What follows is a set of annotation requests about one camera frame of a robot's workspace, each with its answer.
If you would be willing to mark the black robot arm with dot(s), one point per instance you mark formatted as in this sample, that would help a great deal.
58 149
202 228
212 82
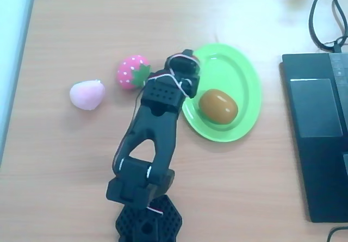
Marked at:
160 127

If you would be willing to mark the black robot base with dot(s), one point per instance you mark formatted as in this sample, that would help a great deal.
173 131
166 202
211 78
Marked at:
141 225

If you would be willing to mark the pink strawberry toy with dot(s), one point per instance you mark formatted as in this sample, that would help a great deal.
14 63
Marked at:
127 72

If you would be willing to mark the green oval plate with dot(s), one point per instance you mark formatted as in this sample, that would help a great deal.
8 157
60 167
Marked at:
244 89

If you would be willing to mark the brown kiwi toy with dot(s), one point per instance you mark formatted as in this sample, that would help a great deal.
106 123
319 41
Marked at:
218 106

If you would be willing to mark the light pink plush peach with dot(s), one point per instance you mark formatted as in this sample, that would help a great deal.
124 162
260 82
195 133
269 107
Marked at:
85 95

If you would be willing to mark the black laptop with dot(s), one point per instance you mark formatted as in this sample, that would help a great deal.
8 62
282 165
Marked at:
315 144

